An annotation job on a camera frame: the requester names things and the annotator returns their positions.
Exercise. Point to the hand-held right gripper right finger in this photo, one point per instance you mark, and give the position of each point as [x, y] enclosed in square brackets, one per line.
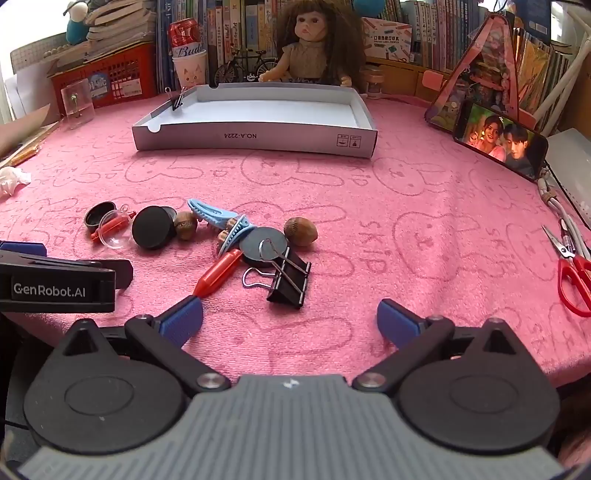
[397, 321]

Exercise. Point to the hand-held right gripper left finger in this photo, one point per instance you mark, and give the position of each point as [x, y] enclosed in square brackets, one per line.
[182, 321]

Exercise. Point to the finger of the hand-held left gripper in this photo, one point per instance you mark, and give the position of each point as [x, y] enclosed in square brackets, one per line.
[23, 248]
[122, 274]

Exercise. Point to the black round lid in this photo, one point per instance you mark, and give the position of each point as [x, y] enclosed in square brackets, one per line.
[150, 228]

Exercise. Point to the red crayon cap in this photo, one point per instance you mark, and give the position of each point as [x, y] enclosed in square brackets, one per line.
[217, 274]

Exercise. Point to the black bottle cap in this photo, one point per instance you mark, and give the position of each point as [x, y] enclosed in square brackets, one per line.
[97, 214]

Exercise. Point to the light blue plastic clip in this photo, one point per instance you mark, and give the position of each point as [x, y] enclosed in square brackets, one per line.
[212, 213]
[235, 233]

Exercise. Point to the black disc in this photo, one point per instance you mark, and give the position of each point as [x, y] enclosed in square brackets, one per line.
[254, 247]

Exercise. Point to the large black binder clip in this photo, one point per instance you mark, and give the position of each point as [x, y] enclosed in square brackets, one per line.
[286, 281]

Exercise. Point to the white cardboard box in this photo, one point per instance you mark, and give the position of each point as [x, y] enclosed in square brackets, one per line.
[258, 113]

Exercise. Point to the small red tube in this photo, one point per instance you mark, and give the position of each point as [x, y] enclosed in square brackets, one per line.
[111, 227]

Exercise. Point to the crumpled white tissue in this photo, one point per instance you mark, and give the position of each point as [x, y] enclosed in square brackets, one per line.
[11, 182]

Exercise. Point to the beige paper sheet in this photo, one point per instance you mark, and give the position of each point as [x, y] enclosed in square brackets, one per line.
[23, 134]

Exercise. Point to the pink rabbit print towel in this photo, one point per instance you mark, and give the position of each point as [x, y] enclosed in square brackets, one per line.
[415, 207]

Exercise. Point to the clear acrylic block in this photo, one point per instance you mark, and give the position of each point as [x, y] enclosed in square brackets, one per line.
[77, 104]

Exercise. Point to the white paper sheets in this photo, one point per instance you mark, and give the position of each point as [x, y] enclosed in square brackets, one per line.
[27, 92]

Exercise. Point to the small black binder clip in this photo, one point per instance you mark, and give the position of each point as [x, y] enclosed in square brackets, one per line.
[178, 101]

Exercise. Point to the white grid board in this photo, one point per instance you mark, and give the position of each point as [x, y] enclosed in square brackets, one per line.
[32, 53]

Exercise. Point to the red plastic crate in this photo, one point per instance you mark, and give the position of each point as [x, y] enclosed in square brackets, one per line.
[124, 78]

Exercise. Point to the black smartphone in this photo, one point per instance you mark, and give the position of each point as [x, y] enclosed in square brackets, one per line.
[498, 138]

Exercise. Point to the white paper cup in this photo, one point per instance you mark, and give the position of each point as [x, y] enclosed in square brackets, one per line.
[189, 71]

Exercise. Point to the blue white plush toy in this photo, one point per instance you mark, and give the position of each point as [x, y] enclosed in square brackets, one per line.
[76, 25]

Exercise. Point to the black miniature bicycle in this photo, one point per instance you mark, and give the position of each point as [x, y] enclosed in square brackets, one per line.
[240, 69]

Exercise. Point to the white plastic box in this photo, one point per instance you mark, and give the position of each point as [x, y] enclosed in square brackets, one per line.
[570, 157]

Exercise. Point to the small glass jar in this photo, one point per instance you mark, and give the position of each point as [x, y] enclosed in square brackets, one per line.
[373, 83]

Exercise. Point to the brown cardboard organizer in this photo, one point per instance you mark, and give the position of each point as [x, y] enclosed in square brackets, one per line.
[401, 78]

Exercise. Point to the stack of flat books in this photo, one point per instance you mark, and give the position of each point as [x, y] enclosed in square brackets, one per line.
[120, 23]

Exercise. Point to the red beer can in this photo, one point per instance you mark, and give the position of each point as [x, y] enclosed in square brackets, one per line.
[184, 34]

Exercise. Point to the pink triangular miniature house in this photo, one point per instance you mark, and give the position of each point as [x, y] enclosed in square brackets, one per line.
[485, 74]

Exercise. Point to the row of upright books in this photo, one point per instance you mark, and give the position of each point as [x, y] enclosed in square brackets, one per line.
[231, 23]

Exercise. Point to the colourful printed carton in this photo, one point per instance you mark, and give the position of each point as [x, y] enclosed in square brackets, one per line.
[385, 39]

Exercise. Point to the white metal rack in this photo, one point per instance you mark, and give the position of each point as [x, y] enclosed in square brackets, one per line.
[561, 87]

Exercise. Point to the leaning picture books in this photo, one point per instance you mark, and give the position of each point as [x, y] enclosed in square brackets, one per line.
[538, 69]

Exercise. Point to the long-haired baby doll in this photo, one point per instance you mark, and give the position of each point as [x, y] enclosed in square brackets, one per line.
[307, 41]

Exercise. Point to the round blue plush toy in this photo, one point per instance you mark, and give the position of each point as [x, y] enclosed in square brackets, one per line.
[369, 5]

